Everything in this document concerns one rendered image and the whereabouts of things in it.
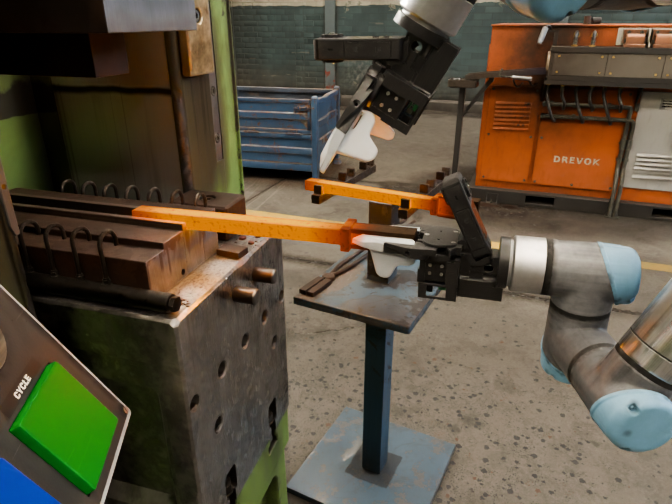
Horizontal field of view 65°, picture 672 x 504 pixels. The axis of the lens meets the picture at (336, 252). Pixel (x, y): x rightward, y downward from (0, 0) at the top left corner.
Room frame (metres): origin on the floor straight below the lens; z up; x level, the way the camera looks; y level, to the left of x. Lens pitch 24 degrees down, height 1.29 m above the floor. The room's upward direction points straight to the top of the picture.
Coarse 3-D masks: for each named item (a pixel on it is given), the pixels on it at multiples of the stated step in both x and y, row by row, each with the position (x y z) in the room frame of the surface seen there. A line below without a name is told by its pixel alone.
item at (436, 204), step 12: (312, 180) 1.18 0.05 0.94; (324, 180) 1.18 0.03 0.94; (324, 192) 1.15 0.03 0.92; (336, 192) 1.14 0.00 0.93; (348, 192) 1.12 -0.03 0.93; (360, 192) 1.11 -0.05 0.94; (372, 192) 1.10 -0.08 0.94; (384, 192) 1.09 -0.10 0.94; (396, 192) 1.09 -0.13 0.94; (396, 204) 1.07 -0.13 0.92; (420, 204) 1.04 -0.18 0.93; (432, 204) 1.02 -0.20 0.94; (444, 204) 1.03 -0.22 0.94; (444, 216) 1.02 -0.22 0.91
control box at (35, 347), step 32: (0, 288) 0.36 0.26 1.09; (0, 320) 0.34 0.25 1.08; (32, 320) 0.36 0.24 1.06; (0, 352) 0.31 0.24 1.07; (32, 352) 0.34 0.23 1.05; (64, 352) 0.36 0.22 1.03; (0, 384) 0.29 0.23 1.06; (32, 384) 0.31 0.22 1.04; (96, 384) 0.37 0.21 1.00; (0, 416) 0.27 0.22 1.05; (128, 416) 0.37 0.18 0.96; (0, 448) 0.25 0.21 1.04; (32, 480) 0.25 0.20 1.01; (64, 480) 0.27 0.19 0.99
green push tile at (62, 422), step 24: (48, 384) 0.32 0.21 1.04; (72, 384) 0.33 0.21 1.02; (24, 408) 0.29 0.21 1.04; (48, 408) 0.30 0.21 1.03; (72, 408) 0.32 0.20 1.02; (96, 408) 0.34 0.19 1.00; (24, 432) 0.27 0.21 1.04; (48, 432) 0.28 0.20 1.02; (72, 432) 0.30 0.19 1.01; (96, 432) 0.32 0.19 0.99; (48, 456) 0.27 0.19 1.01; (72, 456) 0.28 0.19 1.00; (96, 456) 0.30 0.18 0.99; (72, 480) 0.27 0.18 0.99; (96, 480) 0.28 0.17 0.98
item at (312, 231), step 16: (144, 208) 0.80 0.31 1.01; (160, 208) 0.80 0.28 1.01; (176, 208) 0.80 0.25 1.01; (192, 224) 0.76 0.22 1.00; (208, 224) 0.75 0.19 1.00; (224, 224) 0.74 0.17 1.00; (240, 224) 0.73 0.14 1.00; (256, 224) 0.73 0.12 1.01; (272, 224) 0.72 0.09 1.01; (288, 224) 0.72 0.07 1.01; (304, 224) 0.72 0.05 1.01; (320, 224) 0.72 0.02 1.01; (336, 224) 0.72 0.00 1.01; (352, 224) 0.70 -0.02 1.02; (368, 224) 0.70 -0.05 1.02; (304, 240) 0.71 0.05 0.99; (320, 240) 0.70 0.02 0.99; (336, 240) 0.69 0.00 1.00
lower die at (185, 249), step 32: (32, 192) 0.93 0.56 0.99; (64, 224) 0.77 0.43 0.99; (96, 224) 0.77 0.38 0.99; (128, 224) 0.77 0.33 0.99; (160, 224) 0.76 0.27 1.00; (32, 256) 0.71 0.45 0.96; (64, 256) 0.69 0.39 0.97; (96, 256) 0.68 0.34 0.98; (128, 256) 0.67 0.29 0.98; (160, 256) 0.69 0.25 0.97; (192, 256) 0.77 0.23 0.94; (160, 288) 0.68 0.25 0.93
